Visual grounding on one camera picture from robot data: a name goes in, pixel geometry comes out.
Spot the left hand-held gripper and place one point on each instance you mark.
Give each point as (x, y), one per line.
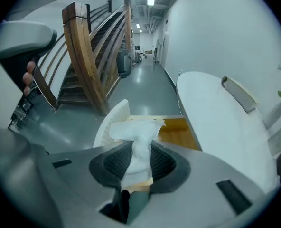
(21, 39)

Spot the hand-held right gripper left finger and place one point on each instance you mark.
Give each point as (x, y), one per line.
(74, 182)

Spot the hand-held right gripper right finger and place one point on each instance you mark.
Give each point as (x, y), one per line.
(202, 174)

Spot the white paper item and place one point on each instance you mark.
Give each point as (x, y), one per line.
(140, 136)

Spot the person's left hand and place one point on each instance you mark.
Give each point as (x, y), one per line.
(29, 72)

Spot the white rounded cabinet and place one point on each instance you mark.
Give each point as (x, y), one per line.
(221, 127)

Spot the wooden staircase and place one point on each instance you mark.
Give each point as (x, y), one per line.
(83, 56)

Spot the black rack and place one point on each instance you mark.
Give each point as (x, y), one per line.
(24, 108)

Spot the grey book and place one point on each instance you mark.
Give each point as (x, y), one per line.
(240, 92)

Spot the grey vase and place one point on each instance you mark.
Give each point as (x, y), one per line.
(273, 115)

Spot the black bin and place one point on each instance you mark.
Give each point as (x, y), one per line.
(124, 63)

